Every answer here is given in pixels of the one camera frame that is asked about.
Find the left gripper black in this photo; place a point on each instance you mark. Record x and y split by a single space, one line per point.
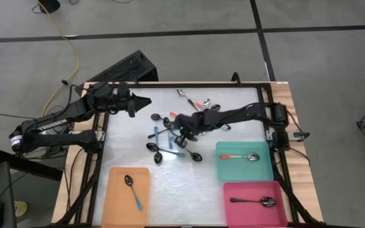
124 99

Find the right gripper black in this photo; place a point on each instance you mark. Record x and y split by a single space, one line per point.
192 123

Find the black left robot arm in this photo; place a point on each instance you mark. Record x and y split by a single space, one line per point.
52 125

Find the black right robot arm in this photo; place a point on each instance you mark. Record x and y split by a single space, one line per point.
242 114

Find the black computer tower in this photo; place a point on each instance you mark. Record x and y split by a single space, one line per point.
122 71

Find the white glossy table mat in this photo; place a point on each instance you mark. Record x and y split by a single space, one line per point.
182 190

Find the teal plastic tray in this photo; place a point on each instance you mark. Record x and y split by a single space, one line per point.
242 169

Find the orange plastic tray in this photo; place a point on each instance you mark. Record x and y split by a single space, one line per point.
119 196

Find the pink plastic tray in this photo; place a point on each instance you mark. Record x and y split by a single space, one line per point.
252 215

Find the black floor bar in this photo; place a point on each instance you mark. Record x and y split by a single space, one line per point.
27 164

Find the black round base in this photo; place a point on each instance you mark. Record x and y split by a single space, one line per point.
49 5

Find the yellow tape roll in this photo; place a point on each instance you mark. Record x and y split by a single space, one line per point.
21 209

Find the black metal table frame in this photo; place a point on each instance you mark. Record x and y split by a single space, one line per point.
185 85

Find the black camera mount clip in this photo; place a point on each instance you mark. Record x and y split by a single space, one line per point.
235 78

